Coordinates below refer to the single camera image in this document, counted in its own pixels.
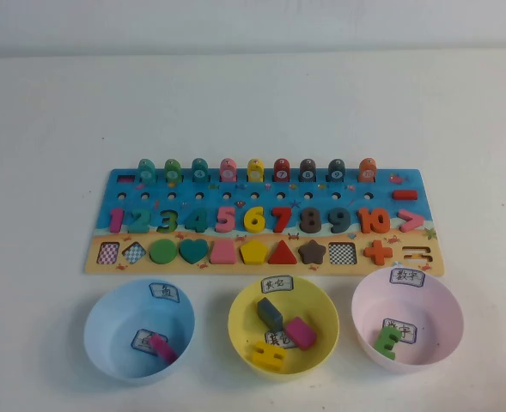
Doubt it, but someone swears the green fish piece number 3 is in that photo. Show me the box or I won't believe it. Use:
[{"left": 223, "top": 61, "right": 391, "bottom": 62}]
[{"left": 163, "top": 158, "right": 182, "bottom": 186}]

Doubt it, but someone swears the light blue plastic bowl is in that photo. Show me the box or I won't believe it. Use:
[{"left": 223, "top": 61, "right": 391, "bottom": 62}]
[{"left": 82, "top": 277, "right": 197, "bottom": 385}]

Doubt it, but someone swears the magenta fish piece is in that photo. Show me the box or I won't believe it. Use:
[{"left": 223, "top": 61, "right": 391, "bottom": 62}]
[{"left": 149, "top": 333, "right": 178, "bottom": 367}]

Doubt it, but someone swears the magenta number 1 piece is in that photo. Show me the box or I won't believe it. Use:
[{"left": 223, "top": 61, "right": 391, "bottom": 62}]
[{"left": 108, "top": 208, "right": 125, "bottom": 234}]

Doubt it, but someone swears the green circle piece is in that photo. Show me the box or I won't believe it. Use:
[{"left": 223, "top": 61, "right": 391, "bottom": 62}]
[{"left": 149, "top": 239, "right": 179, "bottom": 264}]

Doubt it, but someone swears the teal heart piece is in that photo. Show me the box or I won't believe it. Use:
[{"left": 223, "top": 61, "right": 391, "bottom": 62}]
[{"left": 178, "top": 238, "right": 210, "bottom": 265}]

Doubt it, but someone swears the teal fish piece number 2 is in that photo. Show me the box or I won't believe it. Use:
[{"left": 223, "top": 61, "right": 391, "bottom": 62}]
[{"left": 137, "top": 158, "right": 156, "bottom": 186}]

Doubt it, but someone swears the pink trapezoid piece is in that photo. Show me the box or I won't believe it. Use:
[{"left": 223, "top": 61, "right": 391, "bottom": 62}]
[{"left": 209, "top": 239, "right": 239, "bottom": 265}]

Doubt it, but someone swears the yellow equals sign piece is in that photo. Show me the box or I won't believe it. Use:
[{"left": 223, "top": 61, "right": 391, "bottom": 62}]
[{"left": 247, "top": 340, "right": 288, "bottom": 370}]

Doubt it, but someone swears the yellow pentagon piece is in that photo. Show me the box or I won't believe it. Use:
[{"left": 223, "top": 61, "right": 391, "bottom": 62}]
[{"left": 240, "top": 239, "right": 271, "bottom": 266}]

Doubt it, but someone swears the teal fish piece number 4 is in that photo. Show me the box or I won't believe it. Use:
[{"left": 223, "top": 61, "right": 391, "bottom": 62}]
[{"left": 191, "top": 157, "right": 210, "bottom": 185}]

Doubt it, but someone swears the red triangle piece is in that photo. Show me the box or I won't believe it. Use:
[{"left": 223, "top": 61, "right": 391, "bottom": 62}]
[{"left": 267, "top": 239, "right": 299, "bottom": 266}]

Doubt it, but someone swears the pink fish piece number 5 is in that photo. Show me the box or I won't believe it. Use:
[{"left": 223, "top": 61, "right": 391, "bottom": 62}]
[{"left": 219, "top": 157, "right": 238, "bottom": 184}]

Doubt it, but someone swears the yellow plastic bowl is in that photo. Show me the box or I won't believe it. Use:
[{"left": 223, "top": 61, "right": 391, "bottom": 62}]
[{"left": 228, "top": 275, "right": 341, "bottom": 385}]

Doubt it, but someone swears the yellow fish piece number 6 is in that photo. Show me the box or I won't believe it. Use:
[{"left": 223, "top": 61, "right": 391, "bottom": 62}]
[{"left": 247, "top": 158, "right": 265, "bottom": 182}]

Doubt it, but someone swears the brown star piece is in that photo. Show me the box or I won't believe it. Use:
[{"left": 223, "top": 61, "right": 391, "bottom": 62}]
[{"left": 297, "top": 239, "right": 327, "bottom": 266}]

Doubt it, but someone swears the red fish piece number 7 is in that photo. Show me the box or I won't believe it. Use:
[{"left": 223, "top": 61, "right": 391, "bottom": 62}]
[{"left": 272, "top": 157, "right": 291, "bottom": 184}]

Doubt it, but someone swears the brown fish piece number 8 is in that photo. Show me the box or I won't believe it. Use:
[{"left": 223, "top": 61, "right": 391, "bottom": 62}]
[{"left": 299, "top": 157, "right": 318, "bottom": 185}]

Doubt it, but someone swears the dark teal number 9 piece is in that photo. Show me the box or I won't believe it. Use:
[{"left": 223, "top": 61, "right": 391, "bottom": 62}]
[{"left": 327, "top": 206, "right": 352, "bottom": 235}]

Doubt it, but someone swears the green E-shaped piece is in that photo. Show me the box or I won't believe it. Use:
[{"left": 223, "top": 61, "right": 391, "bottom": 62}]
[{"left": 373, "top": 323, "right": 402, "bottom": 361}]

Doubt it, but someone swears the orange plus sign piece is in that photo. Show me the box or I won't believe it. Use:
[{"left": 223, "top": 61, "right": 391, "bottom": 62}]
[{"left": 363, "top": 239, "right": 394, "bottom": 268}]

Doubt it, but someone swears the dark teal fish piece 9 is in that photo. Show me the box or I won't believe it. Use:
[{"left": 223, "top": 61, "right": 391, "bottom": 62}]
[{"left": 327, "top": 158, "right": 347, "bottom": 185}]

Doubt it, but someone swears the orange fish piece number 10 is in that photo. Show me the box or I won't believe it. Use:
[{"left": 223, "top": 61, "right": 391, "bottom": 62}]
[{"left": 358, "top": 156, "right": 379, "bottom": 184}]

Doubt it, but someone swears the pink greater-than sign piece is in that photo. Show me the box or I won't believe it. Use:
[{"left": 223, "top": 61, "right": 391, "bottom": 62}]
[{"left": 397, "top": 208, "right": 426, "bottom": 234}]

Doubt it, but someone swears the pink plastic bowl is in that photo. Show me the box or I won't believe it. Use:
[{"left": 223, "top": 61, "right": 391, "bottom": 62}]
[{"left": 351, "top": 266, "right": 466, "bottom": 374}]

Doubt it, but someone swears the colourful wooden puzzle board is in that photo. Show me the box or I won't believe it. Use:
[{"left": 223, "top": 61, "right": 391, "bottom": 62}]
[{"left": 82, "top": 167, "right": 446, "bottom": 278}]

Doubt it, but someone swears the grey-blue square block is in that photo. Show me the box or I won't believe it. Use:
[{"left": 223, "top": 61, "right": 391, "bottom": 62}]
[{"left": 256, "top": 296, "right": 285, "bottom": 334}]

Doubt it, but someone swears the magenta rectangle block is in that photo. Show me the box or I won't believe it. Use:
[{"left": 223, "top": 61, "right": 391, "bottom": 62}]
[{"left": 283, "top": 316, "right": 319, "bottom": 351}]

